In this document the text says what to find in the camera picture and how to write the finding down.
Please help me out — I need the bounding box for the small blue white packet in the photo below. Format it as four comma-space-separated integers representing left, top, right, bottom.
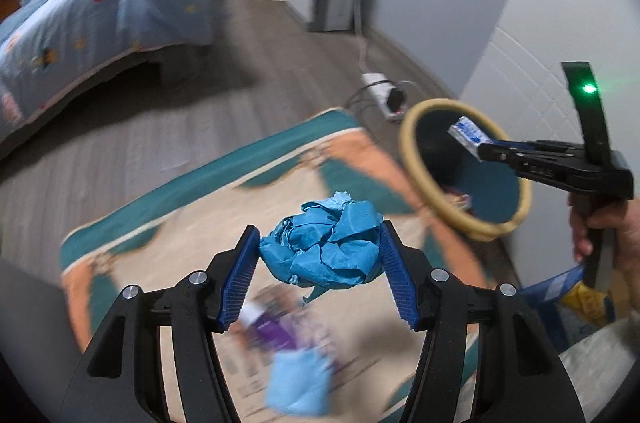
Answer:
447, 116, 494, 161

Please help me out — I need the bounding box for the blue glove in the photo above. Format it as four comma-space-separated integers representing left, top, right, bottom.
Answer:
259, 192, 383, 303

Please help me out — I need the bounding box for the yellow rim teal trash bin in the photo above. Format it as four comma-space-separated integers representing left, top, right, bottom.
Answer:
398, 98, 533, 242

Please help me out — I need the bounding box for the person's right hand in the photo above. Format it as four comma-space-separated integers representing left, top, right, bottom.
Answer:
568, 194, 640, 277

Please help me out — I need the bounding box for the white fluffy rug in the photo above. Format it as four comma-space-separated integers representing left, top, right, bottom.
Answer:
560, 311, 639, 422

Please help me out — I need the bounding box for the blue white cardboard box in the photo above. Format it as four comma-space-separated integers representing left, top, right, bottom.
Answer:
521, 266, 603, 353

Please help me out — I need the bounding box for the yellow snack bag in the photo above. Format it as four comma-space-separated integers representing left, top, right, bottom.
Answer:
560, 281, 616, 328

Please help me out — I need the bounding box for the white power strip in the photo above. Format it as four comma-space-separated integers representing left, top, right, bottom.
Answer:
361, 73, 407, 123

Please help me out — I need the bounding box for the purple spray bottle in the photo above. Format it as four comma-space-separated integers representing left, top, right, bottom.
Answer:
238, 301, 333, 353

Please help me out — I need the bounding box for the quilted horse pattern rug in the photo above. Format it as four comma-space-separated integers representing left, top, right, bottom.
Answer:
61, 110, 492, 422

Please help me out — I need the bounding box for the light blue face mask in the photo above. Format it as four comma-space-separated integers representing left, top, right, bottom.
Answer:
265, 347, 333, 417

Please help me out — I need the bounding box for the blue patterned bed quilt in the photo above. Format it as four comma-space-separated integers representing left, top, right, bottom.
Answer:
1, 0, 213, 138

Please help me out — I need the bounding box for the white power cable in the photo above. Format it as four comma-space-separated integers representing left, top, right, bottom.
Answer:
351, 0, 371, 76

